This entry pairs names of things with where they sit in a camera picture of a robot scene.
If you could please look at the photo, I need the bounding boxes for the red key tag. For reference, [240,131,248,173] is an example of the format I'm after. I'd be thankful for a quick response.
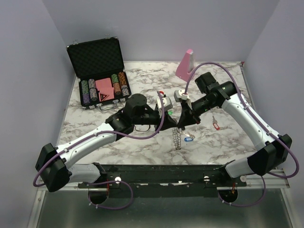
[212,116,220,131]

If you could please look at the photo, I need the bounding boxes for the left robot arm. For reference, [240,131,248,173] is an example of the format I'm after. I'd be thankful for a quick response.
[33,92,176,192]

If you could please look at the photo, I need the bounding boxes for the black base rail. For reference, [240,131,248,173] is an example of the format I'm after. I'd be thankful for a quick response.
[47,162,259,199]

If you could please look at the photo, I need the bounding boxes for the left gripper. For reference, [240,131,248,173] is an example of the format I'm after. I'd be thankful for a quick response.
[133,109,178,134]

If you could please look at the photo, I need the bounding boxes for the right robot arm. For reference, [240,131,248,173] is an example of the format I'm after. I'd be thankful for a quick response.
[174,72,292,186]

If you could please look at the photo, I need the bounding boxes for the silver key by blue tag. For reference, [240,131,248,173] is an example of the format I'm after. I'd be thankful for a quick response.
[187,132,195,139]

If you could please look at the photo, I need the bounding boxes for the black poker chip case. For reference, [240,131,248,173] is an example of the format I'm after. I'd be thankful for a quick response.
[66,37,132,109]

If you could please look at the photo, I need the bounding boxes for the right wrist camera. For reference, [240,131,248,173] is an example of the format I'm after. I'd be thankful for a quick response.
[174,90,191,105]

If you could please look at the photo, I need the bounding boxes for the steel disc with keyrings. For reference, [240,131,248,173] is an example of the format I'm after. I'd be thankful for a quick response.
[172,128,181,150]

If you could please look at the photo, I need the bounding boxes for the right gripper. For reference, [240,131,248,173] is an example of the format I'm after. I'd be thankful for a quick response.
[177,95,217,128]

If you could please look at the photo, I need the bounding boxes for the blue key tag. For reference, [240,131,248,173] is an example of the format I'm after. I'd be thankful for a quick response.
[184,137,194,143]

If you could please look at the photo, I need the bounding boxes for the pink metronome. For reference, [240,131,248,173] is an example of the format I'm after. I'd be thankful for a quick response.
[175,49,195,82]

